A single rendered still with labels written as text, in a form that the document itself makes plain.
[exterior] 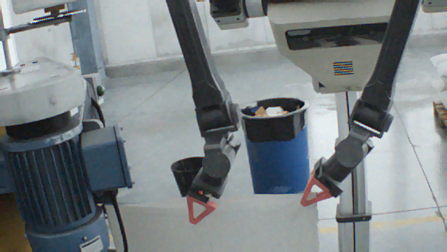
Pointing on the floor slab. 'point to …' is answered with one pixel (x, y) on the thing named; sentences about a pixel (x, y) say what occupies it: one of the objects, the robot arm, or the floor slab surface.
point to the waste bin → (277, 146)
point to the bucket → (187, 173)
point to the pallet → (441, 113)
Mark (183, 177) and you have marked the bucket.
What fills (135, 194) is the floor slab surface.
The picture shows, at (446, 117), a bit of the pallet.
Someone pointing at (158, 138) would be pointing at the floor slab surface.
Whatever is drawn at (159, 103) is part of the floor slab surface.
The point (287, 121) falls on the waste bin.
